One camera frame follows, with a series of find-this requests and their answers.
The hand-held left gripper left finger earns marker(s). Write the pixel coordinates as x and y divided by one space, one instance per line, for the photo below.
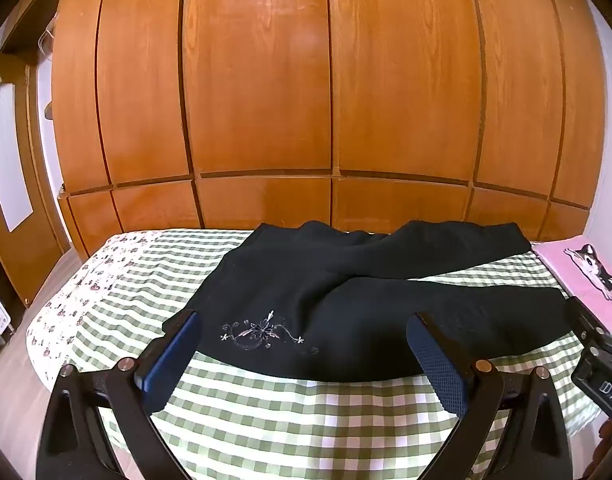
168 360

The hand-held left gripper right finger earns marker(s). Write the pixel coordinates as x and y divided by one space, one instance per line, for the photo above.
436 360

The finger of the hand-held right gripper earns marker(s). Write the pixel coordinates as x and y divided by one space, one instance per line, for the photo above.
583 317

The black embroidered pants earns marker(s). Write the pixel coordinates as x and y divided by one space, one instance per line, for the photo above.
296 280

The pink cat print pillow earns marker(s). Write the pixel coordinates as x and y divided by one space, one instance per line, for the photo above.
586 270

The floral bed sheet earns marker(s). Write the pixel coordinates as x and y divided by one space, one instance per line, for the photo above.
81 300

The green checked blanket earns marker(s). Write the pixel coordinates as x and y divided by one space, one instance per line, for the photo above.
266 420

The wooden door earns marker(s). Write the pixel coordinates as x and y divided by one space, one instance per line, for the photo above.
31 260

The white sheet on door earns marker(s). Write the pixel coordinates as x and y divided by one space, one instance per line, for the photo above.
6 160

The wooden wardrobe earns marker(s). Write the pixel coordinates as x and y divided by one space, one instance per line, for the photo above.
266 85

